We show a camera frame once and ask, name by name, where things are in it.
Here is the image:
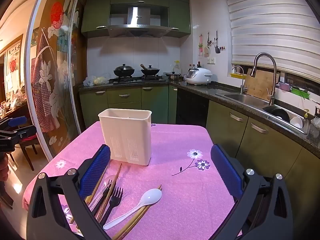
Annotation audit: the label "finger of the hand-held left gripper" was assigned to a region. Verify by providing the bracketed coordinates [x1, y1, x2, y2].
[0, 116, 27, 132]
[0, 126, 37, 143]

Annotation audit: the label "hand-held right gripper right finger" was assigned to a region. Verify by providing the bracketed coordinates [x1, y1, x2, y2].
[210, 144, 294, 240]

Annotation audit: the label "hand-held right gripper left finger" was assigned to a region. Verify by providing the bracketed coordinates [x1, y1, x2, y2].
[26, 144, 112, 240]

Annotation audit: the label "wooden chopstick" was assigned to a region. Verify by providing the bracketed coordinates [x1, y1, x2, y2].
[117, 187, 162, 240]
[112, 184, 162, 240]
[99, 164, 122, 222]
[69, 172, 105, 224]
[94, 172, 119, 215]

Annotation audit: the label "clear plastic spoon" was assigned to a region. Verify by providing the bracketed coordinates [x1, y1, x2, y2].
[89, 174, 118, 212]

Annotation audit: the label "black plastic fork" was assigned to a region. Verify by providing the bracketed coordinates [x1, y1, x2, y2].
[100, 187, 123, 227]
[92, 180, 112, 218]

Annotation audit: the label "white plastic utensil holder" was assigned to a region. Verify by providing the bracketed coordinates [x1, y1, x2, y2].
[98, 108, 152, 166]

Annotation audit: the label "white plastic spoon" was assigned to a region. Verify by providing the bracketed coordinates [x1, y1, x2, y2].
[103, 189, 162, 230]

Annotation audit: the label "person's left hand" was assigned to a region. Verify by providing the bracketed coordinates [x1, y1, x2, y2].
[0, 153, 10, 182]

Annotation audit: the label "wooden chair red cushion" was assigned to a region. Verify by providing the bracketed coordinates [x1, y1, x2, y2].
[7, 135, 39, 172]

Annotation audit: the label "red checked apron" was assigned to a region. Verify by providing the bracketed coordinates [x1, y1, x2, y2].
[30, 34, 57, 133]

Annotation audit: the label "pink floral tablecloth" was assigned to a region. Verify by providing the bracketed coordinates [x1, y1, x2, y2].
[22, 121, 253, 240]

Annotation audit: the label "framed calligraphy picture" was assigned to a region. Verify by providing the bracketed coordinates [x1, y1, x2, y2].
[4, 34, 24, 93]

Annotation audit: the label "floral sliding glass door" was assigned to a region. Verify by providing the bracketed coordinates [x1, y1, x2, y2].
[25, 0, 88, 160]

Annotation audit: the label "steel kitchen sink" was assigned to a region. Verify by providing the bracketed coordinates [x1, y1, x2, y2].
[216, 92, 310, 134]

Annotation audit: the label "black bowl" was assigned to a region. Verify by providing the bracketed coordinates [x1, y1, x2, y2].
[271, 107, 290, 122]

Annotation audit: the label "dark granite countertop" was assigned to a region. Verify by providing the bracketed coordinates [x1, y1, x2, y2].
[79, 76, 320, 158]

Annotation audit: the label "white bowl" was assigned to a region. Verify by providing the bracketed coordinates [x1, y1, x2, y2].
[290, 116, 304, 128]

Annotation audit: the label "green base cabinets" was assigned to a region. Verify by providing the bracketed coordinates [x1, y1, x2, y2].
[79, 85, 320, 240]

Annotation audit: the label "plastic bags of food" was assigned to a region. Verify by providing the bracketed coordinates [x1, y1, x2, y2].
[84, 73, 110, 87]

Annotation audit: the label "wooden cutting board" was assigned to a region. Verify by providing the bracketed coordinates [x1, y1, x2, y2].
[244, 68, 280, 102]

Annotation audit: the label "small steel faucet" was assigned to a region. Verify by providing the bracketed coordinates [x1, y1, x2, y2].
[232, 65, 245, 94]

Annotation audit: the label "soap dispenser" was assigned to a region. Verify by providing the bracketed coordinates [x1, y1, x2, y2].
[302, 109, 310, 134]

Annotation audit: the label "crumpled clear plastic bag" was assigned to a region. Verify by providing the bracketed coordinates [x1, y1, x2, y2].
[310, 117, 320, 140]

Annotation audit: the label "black gas stove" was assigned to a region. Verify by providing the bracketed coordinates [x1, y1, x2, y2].
[109, 75, 167, 84]

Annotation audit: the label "white rice cooker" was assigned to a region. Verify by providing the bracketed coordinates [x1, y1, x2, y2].
[186, 67, 213, 85]

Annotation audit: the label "black wok with lid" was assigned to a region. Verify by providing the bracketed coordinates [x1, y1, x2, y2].
[140, 64, 160, 76]
[114, 64, 135, 77]

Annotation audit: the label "tall steel faucet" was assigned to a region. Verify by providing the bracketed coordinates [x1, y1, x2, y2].
[250, 53, 277, 106]

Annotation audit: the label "green container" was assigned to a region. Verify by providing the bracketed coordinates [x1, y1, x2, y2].
[290, 86, 310, 99]

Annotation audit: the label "hanging beige spatula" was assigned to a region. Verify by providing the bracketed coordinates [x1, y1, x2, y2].
[204, 32, 211, 57]

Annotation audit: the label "hanging black spatula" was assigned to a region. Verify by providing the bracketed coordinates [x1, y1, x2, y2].
[214, 31, 221, 54]

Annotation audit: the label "green upper cabinets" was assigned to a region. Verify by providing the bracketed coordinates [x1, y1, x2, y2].
[81, 0, 192, 39]

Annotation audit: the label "white window blind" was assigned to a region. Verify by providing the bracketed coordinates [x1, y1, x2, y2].
[221, 0, 320, 77]

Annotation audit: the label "steel range hood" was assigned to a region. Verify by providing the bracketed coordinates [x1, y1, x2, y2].
[108, 4, 172, 38]

